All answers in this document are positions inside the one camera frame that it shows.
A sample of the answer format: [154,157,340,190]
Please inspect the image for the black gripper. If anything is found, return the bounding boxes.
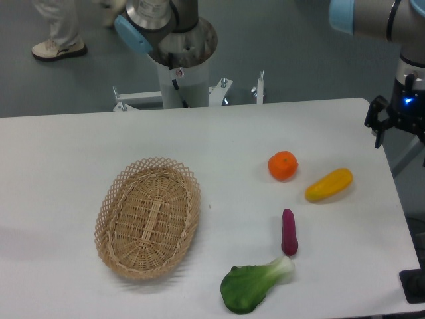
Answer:
[364,72,424,148]

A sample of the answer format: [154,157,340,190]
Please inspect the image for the purple sweet potato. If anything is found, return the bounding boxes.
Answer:
[281,209,298,256]

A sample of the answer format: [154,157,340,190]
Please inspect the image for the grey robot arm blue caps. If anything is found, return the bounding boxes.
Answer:
[114,1,424,148]

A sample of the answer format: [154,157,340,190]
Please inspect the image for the yellow mango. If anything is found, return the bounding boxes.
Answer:
[304,168,353,202]

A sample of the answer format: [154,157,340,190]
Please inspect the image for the orange tangerine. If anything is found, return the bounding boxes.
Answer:
[268,151,299,181]

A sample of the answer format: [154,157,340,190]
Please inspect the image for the black device at table edge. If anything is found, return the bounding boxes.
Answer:
[399,269,424,304]

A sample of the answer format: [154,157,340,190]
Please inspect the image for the green bok choy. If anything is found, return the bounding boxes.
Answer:
[220,255,295,314]

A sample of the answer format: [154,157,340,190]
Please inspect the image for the woven wicker basket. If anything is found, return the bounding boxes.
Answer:
[94,157,201,280]

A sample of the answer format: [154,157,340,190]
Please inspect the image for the person's leg light trousers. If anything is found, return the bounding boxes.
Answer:
[33,0,80,46]

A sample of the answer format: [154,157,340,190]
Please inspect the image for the beige sneaker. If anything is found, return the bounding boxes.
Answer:
[31,39,88,62]

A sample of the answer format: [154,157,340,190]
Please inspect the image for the white frame leg at right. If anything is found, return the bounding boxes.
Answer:
[390,137,424,178]

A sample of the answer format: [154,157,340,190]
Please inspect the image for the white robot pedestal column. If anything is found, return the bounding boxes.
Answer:
[149,17,218,109]

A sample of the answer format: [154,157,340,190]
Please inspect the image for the black cable on pedestal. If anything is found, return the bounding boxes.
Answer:
[167,52,189,109]

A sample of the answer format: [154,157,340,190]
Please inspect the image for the white metal base frame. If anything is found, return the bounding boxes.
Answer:
[112,70,268,112]

